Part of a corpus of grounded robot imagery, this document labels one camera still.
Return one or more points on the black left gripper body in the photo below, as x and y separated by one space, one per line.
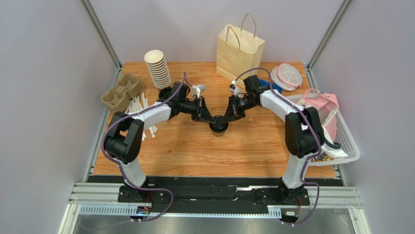
193 108

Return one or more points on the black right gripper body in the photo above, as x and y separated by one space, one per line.
234 107

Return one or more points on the single paper cup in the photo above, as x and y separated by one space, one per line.
218 133

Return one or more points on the brown paper bag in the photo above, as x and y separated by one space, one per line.
238 50

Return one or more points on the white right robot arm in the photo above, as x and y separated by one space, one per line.
303 130

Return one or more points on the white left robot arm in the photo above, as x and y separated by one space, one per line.
122 140

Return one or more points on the blue cloth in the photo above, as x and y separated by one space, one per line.
274 86

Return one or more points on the stack of black lids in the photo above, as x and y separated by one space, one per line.
164 94

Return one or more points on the stack of paper cups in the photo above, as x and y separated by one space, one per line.
157 66

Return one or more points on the white pink mesh pouches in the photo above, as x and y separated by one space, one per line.
287 77

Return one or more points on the pile of wrapped straws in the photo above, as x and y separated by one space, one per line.
137 104

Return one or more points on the cardboard cup carrier stack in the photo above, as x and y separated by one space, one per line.
117 99

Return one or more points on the pink mesh bag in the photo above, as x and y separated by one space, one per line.
327 107

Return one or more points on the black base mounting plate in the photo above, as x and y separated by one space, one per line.
211 195

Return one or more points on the white garment in basket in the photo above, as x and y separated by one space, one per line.
330 150

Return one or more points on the white plastic basket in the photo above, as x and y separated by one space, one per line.
343 137

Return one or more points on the aluminium frame rail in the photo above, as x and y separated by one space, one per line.
101 199

